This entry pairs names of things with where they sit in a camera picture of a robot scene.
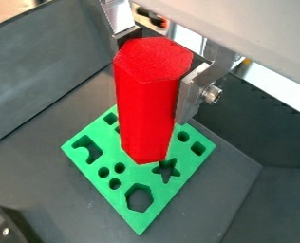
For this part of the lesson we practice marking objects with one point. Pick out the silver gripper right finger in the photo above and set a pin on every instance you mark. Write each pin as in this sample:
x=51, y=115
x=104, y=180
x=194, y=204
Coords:
x=197, y=87

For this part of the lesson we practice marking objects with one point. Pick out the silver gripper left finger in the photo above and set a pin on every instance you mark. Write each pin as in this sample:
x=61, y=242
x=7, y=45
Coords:
x=120, y=27

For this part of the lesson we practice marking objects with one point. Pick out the red hexagon prism block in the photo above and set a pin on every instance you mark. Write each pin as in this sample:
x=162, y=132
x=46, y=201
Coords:
x=148, y=67

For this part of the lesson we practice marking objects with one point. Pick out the green shape sorter board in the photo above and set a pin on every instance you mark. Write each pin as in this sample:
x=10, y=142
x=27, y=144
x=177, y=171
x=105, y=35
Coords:
x=137, y=189

